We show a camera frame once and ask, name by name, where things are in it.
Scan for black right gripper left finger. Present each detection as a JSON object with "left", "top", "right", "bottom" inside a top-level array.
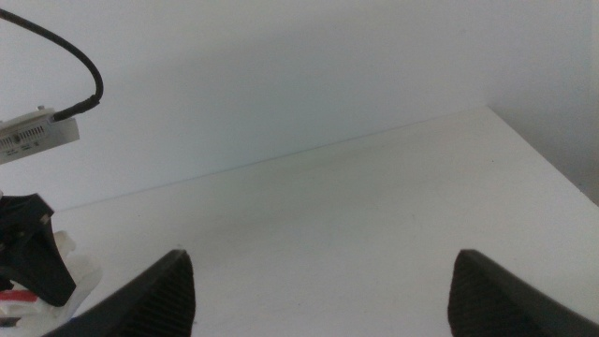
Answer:
[{"left": 41, "top": 248, "right": 197, "bottom": 337}]

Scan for white shoe black red straps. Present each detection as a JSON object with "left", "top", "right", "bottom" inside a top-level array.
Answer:
[{"left": 0, "top": 228, "right": 104, "bottom": 337}]

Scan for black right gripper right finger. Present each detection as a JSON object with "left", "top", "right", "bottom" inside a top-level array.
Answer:
[{"left": 446, "top": 248, "right": 599, "bottom": 337}]

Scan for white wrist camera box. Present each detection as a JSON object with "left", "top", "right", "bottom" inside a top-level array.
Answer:
[{"left": 0, "top": 105, "right": 81, "bottom": 167}]

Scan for black camera cable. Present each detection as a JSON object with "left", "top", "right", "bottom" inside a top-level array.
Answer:
[{"left": 0, "top": 7, "right": 105, "bottom": 124}]

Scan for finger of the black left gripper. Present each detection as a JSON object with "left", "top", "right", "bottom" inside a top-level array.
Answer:
[{"left": 7, "top": 228, "right": 78, "bottom": 309}]

